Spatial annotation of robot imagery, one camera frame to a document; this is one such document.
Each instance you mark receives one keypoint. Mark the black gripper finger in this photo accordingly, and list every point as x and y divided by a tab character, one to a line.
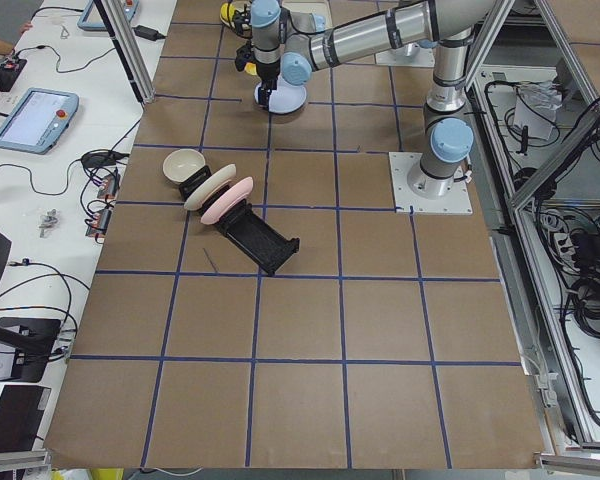
263	98

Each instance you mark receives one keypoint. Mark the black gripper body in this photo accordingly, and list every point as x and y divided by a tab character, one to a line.
238	21
268	76

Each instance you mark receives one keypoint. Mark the blue plate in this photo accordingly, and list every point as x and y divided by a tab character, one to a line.
286	98

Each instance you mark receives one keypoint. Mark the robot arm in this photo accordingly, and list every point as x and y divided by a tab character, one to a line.
290	46

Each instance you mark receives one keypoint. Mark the pink plate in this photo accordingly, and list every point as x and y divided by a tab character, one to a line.
238	192

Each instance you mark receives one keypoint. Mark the cream plate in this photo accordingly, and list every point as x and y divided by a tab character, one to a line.
209	186

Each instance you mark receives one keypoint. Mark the yellow lemon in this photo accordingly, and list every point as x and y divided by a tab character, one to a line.
227	13

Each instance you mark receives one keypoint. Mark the cream shallow bowl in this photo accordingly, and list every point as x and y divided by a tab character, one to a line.
241	24

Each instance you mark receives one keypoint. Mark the cream rectangular tray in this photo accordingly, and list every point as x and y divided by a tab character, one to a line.
319	8

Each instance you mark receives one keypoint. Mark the black power adapter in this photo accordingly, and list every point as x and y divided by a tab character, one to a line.
148	33

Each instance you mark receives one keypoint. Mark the black dish rack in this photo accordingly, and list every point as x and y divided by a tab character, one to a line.
246	230

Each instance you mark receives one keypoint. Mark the near teach pendant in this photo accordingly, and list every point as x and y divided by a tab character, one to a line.
38	120

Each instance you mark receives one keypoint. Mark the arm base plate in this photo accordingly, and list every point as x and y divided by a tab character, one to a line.
416	193
410	55

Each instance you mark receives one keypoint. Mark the aluminium frame post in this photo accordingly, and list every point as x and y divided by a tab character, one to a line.
126	47

